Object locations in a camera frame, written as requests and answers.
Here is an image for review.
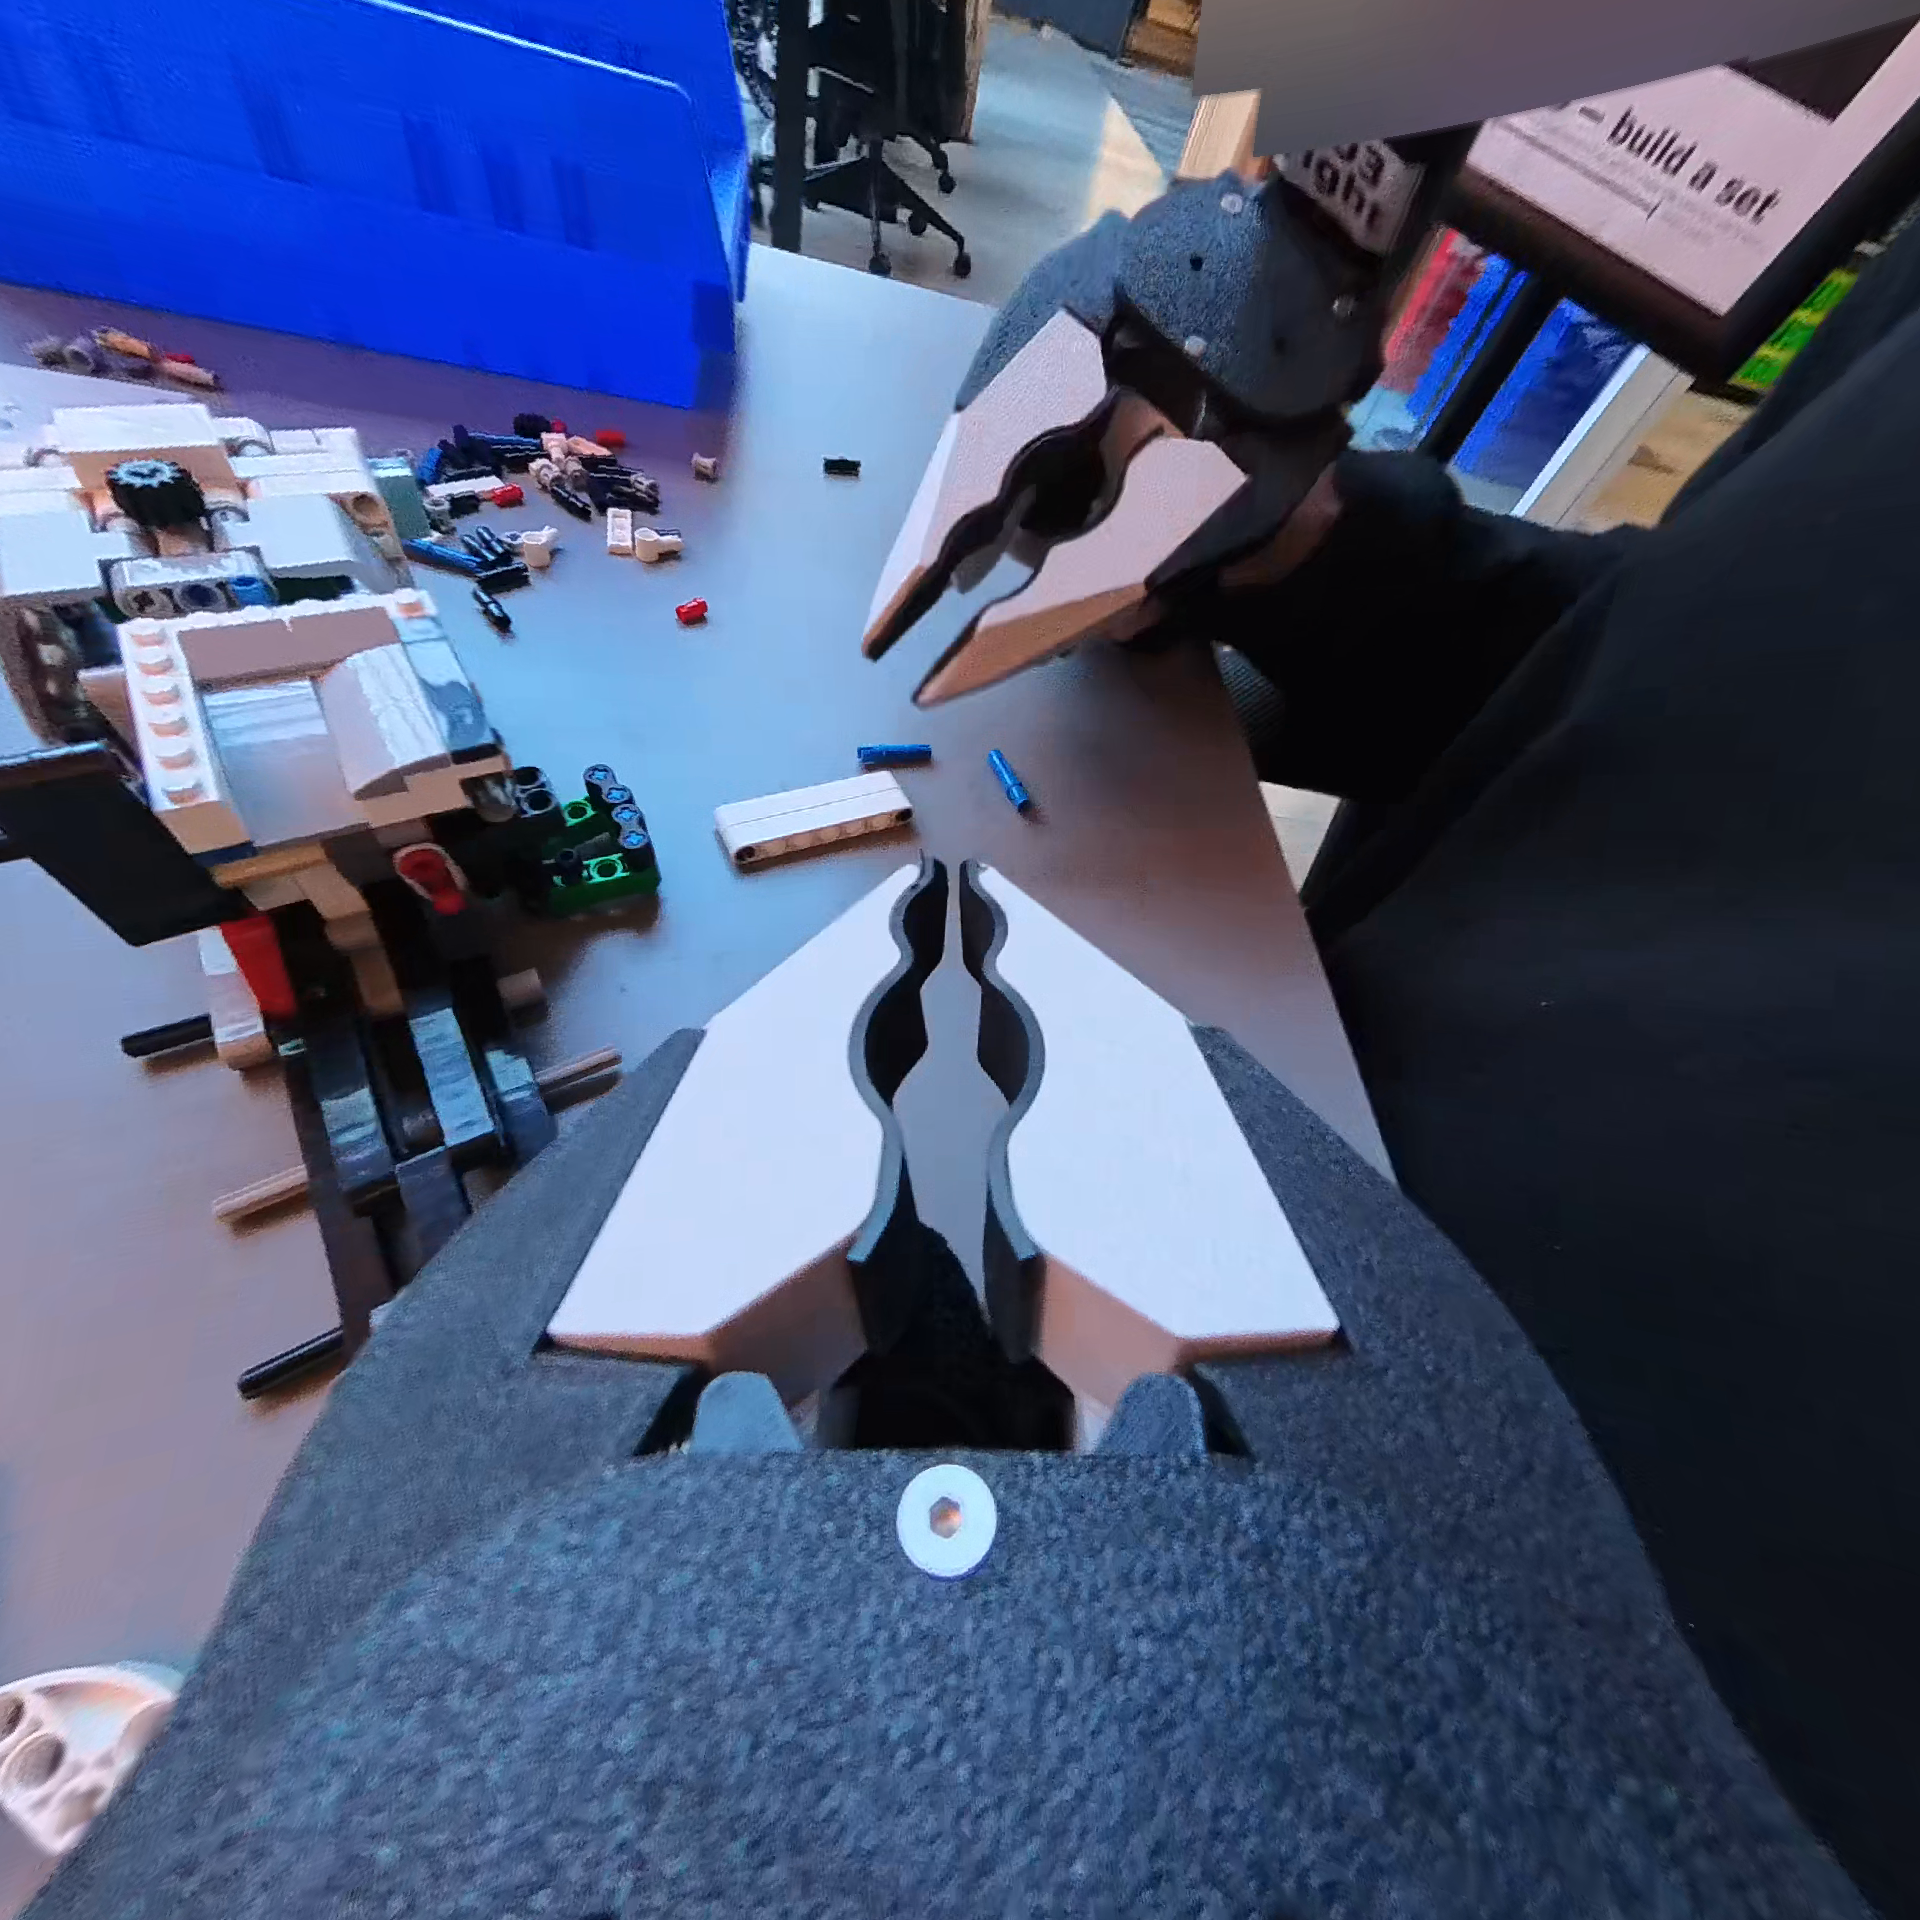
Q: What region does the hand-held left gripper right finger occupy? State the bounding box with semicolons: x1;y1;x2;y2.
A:
958;858;1343;1415

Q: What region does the white lego truck model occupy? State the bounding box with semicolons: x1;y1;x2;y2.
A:
0;402;664;1403

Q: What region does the black lego axle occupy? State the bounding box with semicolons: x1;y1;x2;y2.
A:
234;1326;352;1401

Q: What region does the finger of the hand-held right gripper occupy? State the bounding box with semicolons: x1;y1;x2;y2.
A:
909;432;1254;711
862;306;1164;665

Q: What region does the white lego wheel hub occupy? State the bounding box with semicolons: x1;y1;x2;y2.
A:
0;1658;185;1880

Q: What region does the pile of small lego pieces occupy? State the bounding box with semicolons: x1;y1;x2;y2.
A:
402;408;721;635

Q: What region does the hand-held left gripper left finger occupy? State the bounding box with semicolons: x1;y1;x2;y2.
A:
543;858;952;1413

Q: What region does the person's right hand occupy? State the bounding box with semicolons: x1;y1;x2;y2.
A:
1160;449;1519;797

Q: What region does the blue plastic bin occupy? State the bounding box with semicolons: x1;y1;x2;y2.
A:
0;0;752;415

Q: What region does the white lego beam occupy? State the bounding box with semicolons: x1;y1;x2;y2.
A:
712;769;914;871

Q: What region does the white printed sign board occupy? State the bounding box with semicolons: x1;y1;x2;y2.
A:
1457;18;1920;383

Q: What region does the black office chair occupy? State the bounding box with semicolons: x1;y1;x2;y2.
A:
757;0;980;281

